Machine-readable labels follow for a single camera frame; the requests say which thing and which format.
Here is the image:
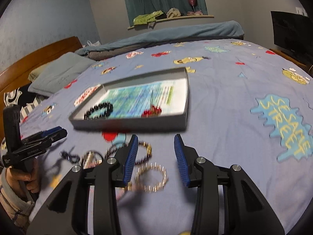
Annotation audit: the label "gold bead bracelet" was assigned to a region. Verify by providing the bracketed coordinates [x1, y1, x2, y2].
[126, 162, 169, 193]

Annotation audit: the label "small dark bead bracelet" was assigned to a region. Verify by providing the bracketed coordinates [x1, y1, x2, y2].
[59, 150, 81, 165]

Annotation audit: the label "black large bead bracelet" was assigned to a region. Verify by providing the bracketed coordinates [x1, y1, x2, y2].
[83, 101, 115, 120]

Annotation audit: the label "pink cloth on shelf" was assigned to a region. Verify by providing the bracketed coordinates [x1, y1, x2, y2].
[187, 10, 203, 16]

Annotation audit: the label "silver ring bangle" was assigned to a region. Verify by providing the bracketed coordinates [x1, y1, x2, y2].
[81, 150, 103, 169]

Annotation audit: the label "dark purple gold bracelet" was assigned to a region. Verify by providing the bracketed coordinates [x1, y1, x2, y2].
[104, 140, 153, 165]

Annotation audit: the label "wooden window shelf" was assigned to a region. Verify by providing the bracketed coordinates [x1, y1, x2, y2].
[127, 15, 214, 30]

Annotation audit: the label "left hand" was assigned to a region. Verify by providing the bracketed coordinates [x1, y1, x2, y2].
[6, 159, 40, 198]

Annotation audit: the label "blue grey folded blanket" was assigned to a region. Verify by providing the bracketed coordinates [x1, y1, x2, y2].
[75, 20, 245, 61]

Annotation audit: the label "grey cardboard box lid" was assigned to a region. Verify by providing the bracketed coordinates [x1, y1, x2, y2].
[69, 67, 189, 133]

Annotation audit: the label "wooden headboard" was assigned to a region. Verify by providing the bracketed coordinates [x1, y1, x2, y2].
[0, 35, 83, 140]

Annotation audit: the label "beige cloth on shelf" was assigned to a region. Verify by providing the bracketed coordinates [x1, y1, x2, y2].
[167, 7, 181, 19]

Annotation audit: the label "blue cartoon bed sheet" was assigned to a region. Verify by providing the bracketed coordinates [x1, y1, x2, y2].
[21, 39, 312, 232]

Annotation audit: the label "red bead bracelet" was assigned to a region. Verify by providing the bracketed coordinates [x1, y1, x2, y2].
[140, 104, 163, 118]

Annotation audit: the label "grey pillow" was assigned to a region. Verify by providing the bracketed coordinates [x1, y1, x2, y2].
[28, 52, 96, 97]

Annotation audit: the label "white wall hooks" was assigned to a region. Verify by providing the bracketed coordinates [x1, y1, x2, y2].
[296, 7, 308, 16]

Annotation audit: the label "left sleeve cuff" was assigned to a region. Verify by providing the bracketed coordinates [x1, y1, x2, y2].
[1, 168, 35, 234]

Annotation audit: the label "black monitor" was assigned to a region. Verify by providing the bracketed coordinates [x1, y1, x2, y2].
[271, 11, 312, 64]

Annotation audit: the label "black white patterned pillow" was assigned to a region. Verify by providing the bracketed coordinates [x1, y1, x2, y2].
[3, 84, 47, 123]

